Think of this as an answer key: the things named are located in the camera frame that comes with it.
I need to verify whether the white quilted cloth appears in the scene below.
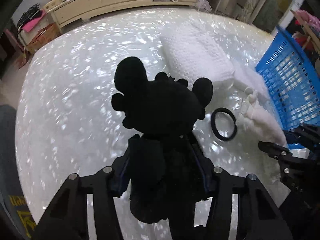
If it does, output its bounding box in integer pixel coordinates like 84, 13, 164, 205
232, 60, 287, 181

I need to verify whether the black plush toy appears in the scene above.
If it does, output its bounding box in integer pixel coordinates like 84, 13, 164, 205
111, 56, 213, 224

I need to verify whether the white knitted towel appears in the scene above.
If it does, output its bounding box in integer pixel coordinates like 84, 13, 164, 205
159, 22, 234, 85

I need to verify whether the blue plastic laundry basket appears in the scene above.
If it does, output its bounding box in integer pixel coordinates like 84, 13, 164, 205
254, 26, 320, 151

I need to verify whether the wooden curved rack table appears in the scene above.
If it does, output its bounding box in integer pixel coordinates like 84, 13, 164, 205
291, 10, 319, 54

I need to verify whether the pink clothes pile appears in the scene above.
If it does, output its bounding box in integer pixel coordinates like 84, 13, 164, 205
295, 10, 320, 31

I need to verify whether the patterned beige curtain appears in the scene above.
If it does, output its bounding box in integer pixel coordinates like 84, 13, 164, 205
236, 0, 259, 23

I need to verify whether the cardboard box on floor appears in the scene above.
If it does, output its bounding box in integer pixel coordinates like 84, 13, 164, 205
27, 23, 60, 54

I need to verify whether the pink stool cushion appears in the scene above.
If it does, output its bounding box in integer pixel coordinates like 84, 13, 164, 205
22, 9, 46, 33

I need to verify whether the black rubber ring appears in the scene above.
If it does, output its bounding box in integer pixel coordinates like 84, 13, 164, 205
210, 107, 238, 142

